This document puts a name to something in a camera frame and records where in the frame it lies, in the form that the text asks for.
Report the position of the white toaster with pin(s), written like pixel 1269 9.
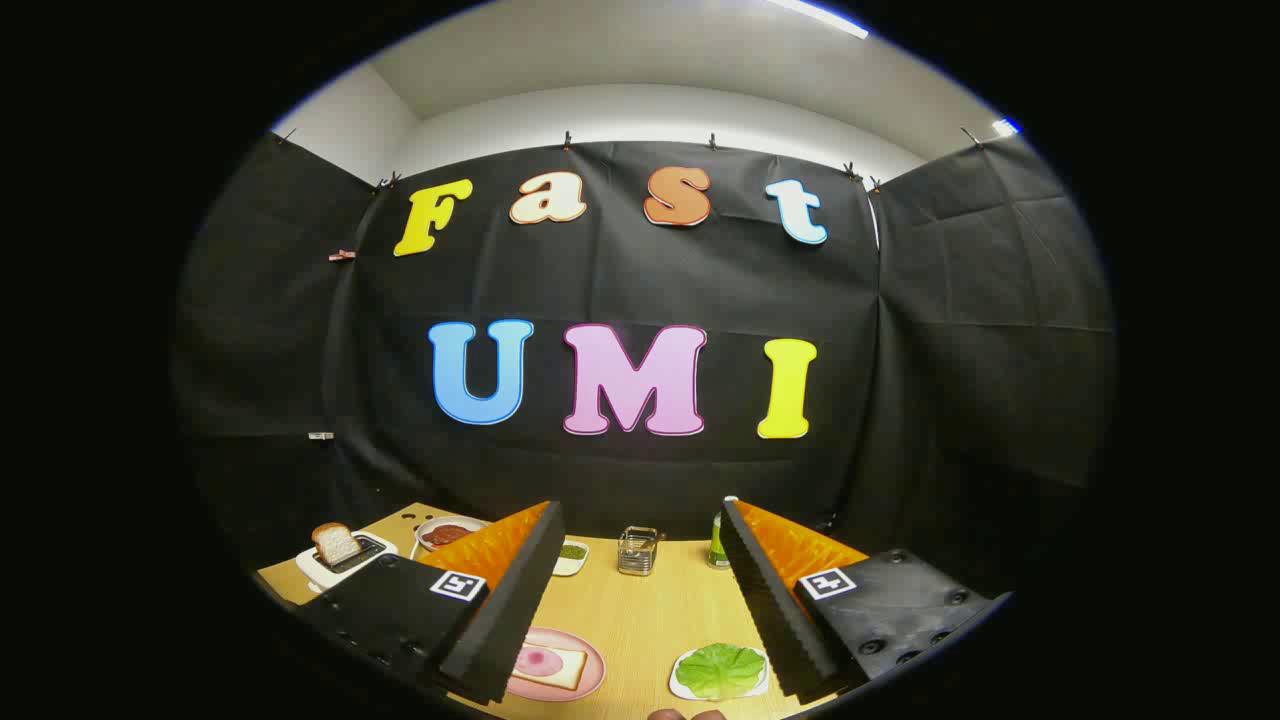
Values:
pixel 312 572

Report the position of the white oval plate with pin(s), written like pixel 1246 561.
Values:
pixel 428 524

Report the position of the bread slice with crust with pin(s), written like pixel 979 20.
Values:
pixel 570 668

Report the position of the white rounded rectangular plate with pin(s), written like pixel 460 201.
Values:
pixel 682 688

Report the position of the pink round plate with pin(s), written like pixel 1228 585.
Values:
pixel 590 655

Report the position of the ceiling light strip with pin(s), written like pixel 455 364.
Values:
pixel 820 18

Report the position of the white divided dish with beans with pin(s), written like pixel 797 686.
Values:
pixel 572 560

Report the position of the pink ham slice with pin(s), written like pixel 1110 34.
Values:
pixel 538 661

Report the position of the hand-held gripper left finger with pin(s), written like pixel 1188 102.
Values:
pixel 520 590

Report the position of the red-brown meat slice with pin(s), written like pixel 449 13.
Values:
pixel 446 535

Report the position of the toasted bread slice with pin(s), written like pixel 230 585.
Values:
pixel 335 545

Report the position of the green label bottle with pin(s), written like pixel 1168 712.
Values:
pixel 717 545

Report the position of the green lettuce leaf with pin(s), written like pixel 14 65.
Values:
pixel 720 670

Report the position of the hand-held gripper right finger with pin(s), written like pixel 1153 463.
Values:
pixel 765 600

